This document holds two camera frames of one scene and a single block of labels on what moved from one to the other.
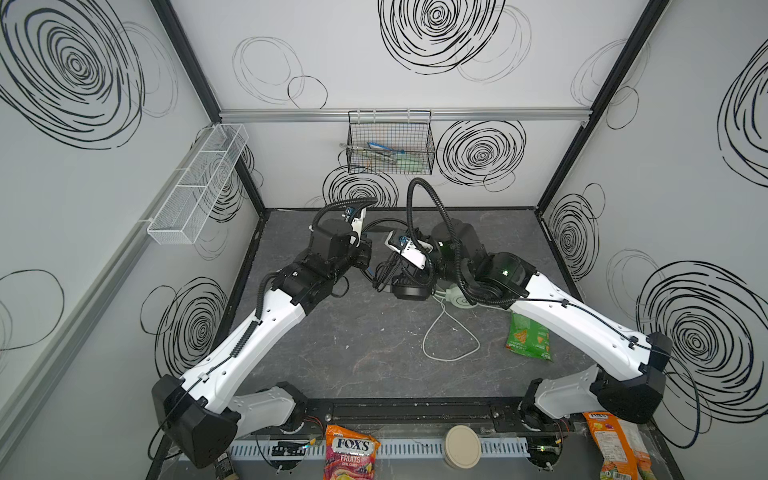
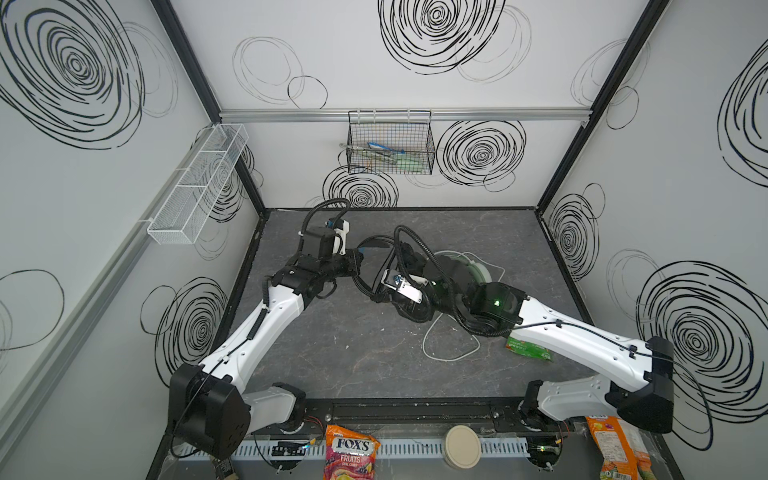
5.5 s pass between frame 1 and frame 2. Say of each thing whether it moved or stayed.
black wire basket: stayed
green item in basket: stayed
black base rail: stayed
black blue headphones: moved
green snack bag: stayed
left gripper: moved
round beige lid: stayed
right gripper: moved
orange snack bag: stayed
